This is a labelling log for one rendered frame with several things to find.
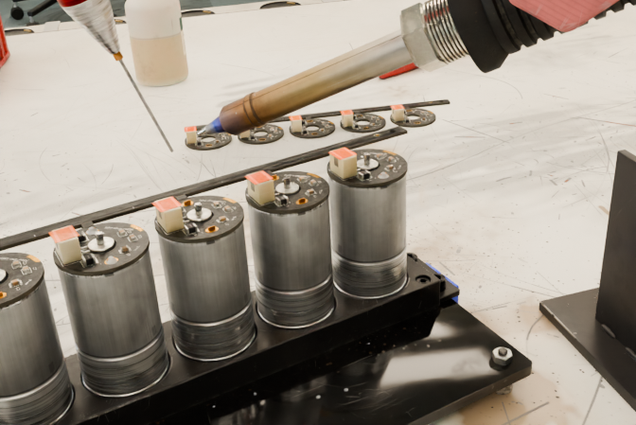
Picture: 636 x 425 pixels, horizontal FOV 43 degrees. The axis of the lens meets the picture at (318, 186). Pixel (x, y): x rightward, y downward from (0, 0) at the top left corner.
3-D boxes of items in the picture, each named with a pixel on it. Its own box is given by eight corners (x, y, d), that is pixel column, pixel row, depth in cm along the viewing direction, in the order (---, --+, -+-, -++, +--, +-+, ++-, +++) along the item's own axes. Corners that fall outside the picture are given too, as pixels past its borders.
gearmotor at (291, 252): (349, 333, 26) (344, 191, 23) (281, 361, 24) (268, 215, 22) (311, 296, 27) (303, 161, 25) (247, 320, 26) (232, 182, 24)
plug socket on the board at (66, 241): (93, 256, 21) (88, 234, 21) (60, 266, 20) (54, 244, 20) (84, 243, 21) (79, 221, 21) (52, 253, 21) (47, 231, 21)
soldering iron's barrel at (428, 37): (231, 161, 20) (473, 64, 17) (200, 106, 19) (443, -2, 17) (250, 136, 21) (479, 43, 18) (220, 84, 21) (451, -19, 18)
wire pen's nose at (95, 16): (87, 58, 19) (53, 1, 18) (127, 33, 19) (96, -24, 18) (102, 70, 18) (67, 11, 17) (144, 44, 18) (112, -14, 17)
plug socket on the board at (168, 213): (193, 225, 22) (190, 204, 22) (164, 235, 22) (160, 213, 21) (183, 214, 23) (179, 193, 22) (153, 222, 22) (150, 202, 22)
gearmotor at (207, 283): (271, 364, 24) (256, 219, 22) (196, 395, 23) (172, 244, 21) (238, 324, 26) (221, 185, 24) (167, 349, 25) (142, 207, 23)
